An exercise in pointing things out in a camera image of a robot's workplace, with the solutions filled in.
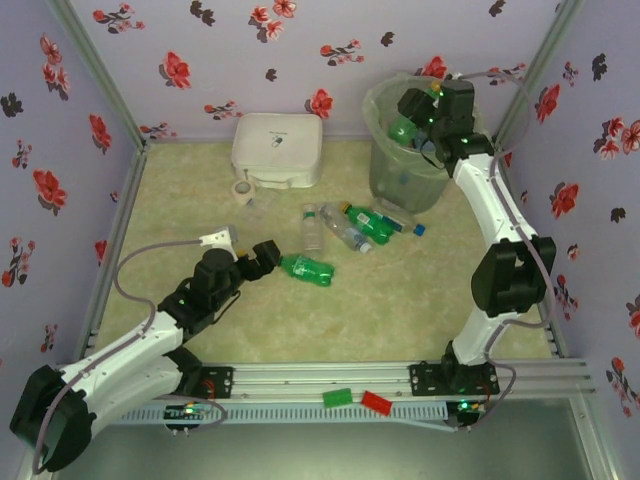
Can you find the grey aluminium frame post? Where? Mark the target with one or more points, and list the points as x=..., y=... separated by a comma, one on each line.
x=95, y=65
x=540, y=60

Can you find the clear bottle green neck band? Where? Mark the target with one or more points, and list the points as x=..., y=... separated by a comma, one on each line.
x=312, y=235

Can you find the green translucent bin with liner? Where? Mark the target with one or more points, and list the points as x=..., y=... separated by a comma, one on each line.
x=400, y=192

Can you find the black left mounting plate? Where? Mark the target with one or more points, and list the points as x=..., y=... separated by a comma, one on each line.
x=220, y=382

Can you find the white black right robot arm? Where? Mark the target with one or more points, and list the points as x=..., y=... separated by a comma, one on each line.
x=495, y=200

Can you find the white tape roll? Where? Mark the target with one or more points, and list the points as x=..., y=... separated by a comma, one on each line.
x=243, y=200

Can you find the black mounting plate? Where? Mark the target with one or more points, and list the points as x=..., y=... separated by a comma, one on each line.
x=425, y=380
x=220, y=382

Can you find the red plastic block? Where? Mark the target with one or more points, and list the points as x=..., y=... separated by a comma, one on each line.
x=376, y=401

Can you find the green plastic bottle orange cap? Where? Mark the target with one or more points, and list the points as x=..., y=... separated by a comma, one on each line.
x=370, y=222
x=310, y=270
x=402, y=130

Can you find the green plastic block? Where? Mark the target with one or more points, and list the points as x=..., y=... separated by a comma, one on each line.
x=337, y=397

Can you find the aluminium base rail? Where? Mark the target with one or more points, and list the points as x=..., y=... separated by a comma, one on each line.
x=320, y=377

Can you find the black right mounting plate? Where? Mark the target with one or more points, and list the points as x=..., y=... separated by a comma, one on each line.
x=425, y=380

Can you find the white plastic container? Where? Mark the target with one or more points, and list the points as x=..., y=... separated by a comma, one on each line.
x=277, y=145

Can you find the clear plastic bottle blue cap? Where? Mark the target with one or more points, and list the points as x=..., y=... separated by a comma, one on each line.
x=400, y=217

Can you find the left circuit board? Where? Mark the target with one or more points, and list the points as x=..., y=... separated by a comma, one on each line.
x=187, y=411

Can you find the circuit board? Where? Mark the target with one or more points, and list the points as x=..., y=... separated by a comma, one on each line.
x=187, y=411
x=465, y=407

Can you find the right circuit board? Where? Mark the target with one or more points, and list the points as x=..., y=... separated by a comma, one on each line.
x=465, y=407

